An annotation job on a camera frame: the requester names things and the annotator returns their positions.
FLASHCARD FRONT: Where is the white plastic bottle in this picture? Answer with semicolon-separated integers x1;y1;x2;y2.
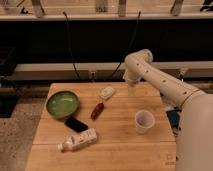
58;128;97;152

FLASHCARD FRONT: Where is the green ceramic bowl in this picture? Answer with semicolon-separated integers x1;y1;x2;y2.
46;90;80;119

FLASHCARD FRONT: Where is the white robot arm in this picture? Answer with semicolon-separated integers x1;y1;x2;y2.
123;49;213;171

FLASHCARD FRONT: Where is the black hanging cable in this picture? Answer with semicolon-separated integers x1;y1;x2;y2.
105;10;142;81
62;11;82;81

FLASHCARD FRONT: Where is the black box at left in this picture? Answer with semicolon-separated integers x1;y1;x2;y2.
0;46;19;118

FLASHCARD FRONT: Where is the blue connector box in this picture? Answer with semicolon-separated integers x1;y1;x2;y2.
167;110;180;127

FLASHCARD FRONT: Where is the left black hanging cable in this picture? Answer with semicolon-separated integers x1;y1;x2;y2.
62;11;82;81

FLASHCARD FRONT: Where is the white paper cup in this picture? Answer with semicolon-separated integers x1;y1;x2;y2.
135;110;155;134

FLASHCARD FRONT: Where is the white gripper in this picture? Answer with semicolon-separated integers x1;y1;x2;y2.
123;70;141;97

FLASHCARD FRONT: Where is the right black hanging cable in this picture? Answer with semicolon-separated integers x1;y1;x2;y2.
105;10;142;81

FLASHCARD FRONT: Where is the white sponge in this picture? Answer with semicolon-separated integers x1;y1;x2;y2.
100;86;116;100

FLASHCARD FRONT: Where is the black smartphone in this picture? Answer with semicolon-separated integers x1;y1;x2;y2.
65;117;88;133

